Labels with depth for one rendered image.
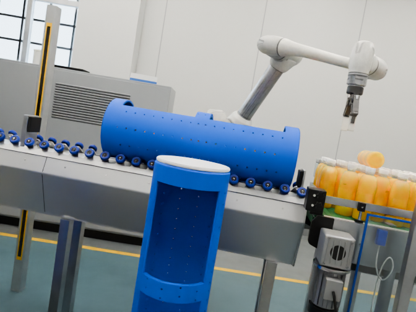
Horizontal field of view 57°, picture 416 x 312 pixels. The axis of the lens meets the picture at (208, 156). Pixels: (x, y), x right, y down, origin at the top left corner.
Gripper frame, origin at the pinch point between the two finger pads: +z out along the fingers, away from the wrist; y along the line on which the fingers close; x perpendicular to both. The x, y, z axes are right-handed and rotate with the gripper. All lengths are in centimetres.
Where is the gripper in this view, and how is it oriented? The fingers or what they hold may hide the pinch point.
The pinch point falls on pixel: (346, 128)
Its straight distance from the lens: 195.3
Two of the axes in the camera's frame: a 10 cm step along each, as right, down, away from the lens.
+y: -1.3, 0.7, -9.9
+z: -1.7, 9.8, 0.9
